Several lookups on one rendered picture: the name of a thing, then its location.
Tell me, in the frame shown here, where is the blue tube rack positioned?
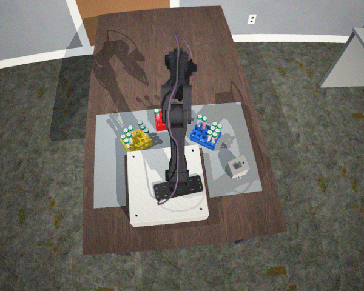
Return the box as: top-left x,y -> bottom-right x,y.
190,123 -> 221,150

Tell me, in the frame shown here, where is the yellow rack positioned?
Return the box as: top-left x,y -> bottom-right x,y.
120,129 -> 153,152

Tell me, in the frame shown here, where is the red tube rack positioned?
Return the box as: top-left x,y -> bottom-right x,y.
155,111 -> 167,131

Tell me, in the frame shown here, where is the grey flat mat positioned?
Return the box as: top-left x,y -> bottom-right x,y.
93,102 -> 262,209

